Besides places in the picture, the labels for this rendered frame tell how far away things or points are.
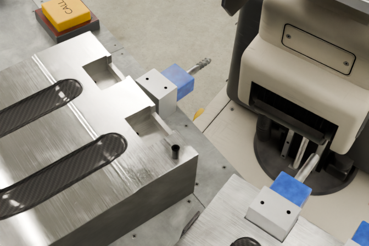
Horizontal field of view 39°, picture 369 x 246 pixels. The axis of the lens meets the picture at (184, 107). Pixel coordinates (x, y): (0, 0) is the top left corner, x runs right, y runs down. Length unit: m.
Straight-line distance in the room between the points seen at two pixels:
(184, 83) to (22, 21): 0.32
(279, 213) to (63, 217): 0.24
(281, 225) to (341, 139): 0.34
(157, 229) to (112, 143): 0.12
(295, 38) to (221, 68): 1.13
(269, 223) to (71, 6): 0.49
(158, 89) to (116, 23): 1.41
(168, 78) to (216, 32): 1.35
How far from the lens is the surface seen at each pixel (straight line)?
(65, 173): 0.63
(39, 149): 0.65
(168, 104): 0.76
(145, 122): 0.69
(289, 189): 0.65
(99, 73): 0.75
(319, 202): 1.36
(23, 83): 0.72
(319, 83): 0.86
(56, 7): 0.91
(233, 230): 0.62
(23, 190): 0.63
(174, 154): 0.61
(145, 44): 2.04
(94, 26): 0.90
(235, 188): 0.65
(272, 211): 0.61
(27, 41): 0.91
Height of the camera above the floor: 1.41
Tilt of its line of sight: 50 degrees down
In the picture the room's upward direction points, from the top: 5 degrees clockwise
